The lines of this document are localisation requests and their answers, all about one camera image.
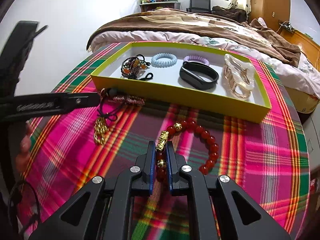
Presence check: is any black office chair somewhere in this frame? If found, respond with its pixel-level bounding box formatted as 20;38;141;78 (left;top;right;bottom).
187;0;212;14

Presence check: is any grey drawer cabinet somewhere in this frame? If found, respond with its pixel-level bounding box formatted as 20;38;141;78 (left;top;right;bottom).
304;110;320;153

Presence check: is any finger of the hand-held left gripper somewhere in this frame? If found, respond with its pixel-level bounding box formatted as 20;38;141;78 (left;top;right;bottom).
59;92;100;108
0;21;48;98

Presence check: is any black wristband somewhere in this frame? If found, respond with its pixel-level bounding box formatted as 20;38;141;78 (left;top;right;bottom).
179;61;219;90

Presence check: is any black cable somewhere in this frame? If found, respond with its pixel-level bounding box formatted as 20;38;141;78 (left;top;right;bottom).
7;180;42;230

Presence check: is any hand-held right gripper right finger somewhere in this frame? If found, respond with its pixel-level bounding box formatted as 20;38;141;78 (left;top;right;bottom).
166;141;292;240

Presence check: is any white floral duvet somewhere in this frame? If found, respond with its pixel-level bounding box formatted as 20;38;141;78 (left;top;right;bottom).
90;30;320;98

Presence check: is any red bead bracelet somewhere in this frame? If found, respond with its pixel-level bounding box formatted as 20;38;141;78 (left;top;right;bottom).
156;120;219;182

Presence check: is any gold bead bracelet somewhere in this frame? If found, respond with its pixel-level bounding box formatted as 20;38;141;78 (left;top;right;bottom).
94;112;118;146

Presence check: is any clear hair claw clip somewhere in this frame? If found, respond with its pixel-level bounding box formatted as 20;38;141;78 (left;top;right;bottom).
223;53;255;100

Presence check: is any blue spiral hair tie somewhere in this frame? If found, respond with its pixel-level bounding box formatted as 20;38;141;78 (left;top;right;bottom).
151;53;177;68

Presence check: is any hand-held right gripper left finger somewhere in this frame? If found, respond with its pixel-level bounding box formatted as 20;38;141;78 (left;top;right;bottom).
29;141;157;240

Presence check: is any person's left hand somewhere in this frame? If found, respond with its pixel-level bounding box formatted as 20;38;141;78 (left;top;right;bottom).
15;122;33;171

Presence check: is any purple spiral hair tie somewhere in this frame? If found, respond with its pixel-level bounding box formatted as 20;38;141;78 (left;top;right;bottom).
183;55;209;67

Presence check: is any tan mattress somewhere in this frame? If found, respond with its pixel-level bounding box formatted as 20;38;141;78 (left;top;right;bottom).
285;85;320;114

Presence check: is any dark brown cloth pile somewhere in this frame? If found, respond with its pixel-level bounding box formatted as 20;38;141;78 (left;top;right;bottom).
212;5;248;23

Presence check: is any brown beaded bracelet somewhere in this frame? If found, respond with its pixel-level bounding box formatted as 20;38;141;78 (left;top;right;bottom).
121;56;147;79

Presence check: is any yellow-green shallow box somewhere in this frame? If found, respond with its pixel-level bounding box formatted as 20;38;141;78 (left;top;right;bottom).
90;42;272;123

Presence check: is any wooden headboard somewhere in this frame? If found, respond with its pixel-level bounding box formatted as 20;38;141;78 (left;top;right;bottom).
279;29;320;64

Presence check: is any wooden wardrobe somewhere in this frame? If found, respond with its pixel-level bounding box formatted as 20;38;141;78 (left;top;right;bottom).
249;0;290;28

